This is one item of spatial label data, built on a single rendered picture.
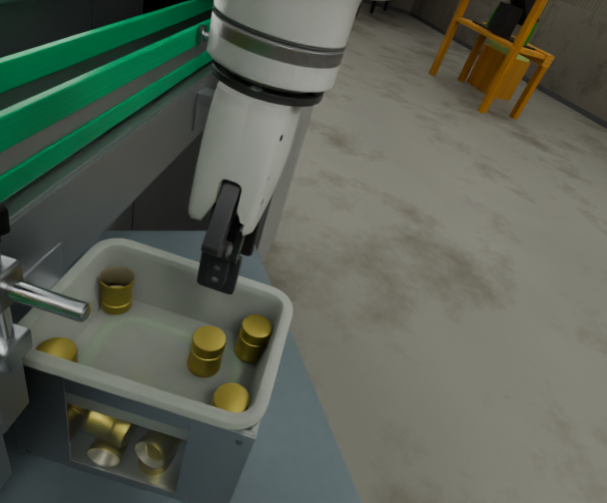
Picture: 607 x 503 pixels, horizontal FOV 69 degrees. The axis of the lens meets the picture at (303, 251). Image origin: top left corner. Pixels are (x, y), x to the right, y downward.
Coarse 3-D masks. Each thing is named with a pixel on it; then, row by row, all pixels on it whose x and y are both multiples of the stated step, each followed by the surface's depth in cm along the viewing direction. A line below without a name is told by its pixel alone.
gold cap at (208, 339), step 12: (204, 336) 45; (216, 336) 45; (192, 348) 45; (204, 348) 44; (216, 348) 44; (192, 360) 46; (204, 360) 45; (216, 360) 45; (192, 372) 46; (204, 372) 46; (216, 372) 47
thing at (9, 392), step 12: (0, 372) 30; (12, 372) 31; (0, 384) 30; (12, 384) 32; (24, 384) 33; (0, 396) 31; (12, 396) 32; (24, 396) 34; (0, 408) 31; (12, 408) 33; (0, 420) 32; (12, 420) 33
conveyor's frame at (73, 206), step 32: (192, 96) 79; (128, 128) 60; (160, 128) 69; (192, 128) 85; (96, 160) 53; (128, 160) 62; (160, 160) 74; (32, 192) 45; (64, 192) 48; (96, 192) 55; (128, 192) 65; (32, 224) 44; (64, 224) 50; (96, 224) 58; (32, 256) 46; (64, 256) 53; (0, 448) 33; (0, 480) 35
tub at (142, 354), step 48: (96, 288) 48; (144, 288) 51; (192, 288) 50; (240, 288) 49; (48, 336) 41; (96, 336) 47; (144, 336) 48; (192, 336) 50; (96, 384) 36; (144, 384) 36; (192, 384) 45; (240, 384) 47
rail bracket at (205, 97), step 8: (200, 32) 76; (208, 32) 77; (200, 40) 77; (208, 88) 84; (200, 96) 82; (208, 96) 81; (200, 104) 84; (208, 104) 82; (200, 112) 85; (200, 120) 87
